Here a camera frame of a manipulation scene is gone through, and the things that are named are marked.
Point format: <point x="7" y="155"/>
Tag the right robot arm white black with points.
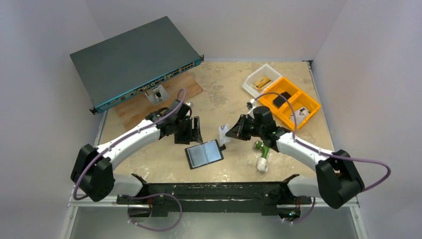
<point x="337" y="179"/>

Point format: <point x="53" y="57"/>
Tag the green white pipe fitting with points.
<point x="262" y="162"/>

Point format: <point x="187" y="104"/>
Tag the black leather card holder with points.
<point x="204" y="154"/>

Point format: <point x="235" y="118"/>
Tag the wooden board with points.
<point x="131" y="112"/>

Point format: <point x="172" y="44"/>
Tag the grey blue network switch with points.
<point x="131" y="63"/>

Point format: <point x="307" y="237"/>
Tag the gold card in white bin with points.
<point x="259" y="90"/>

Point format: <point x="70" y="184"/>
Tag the white plastic bin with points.
<point x="266" y="70"/>

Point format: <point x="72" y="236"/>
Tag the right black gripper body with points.
<point x="242" y="125"/>

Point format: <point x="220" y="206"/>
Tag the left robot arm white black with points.
<point x="93" y="172"/>

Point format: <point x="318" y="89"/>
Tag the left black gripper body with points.
<point x="182" y="132"/>

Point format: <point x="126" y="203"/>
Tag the black card in yellow bin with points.
<point x="281" y="99"/>

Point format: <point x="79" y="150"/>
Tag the yellow plastic bin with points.
<point x="298" y="99"/>

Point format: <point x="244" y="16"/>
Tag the silver card in yellow bin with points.
<point x="300" y="116"/>

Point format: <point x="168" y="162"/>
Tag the gold striped card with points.
<point x="261" y="82"/>

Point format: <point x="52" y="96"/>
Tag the white printed card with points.
<point x="222" y="130"/>

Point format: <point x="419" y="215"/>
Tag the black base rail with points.
<point x="266" y="198"/>

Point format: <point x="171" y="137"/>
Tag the small metal bracket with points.
<point x="157" y="95"/>

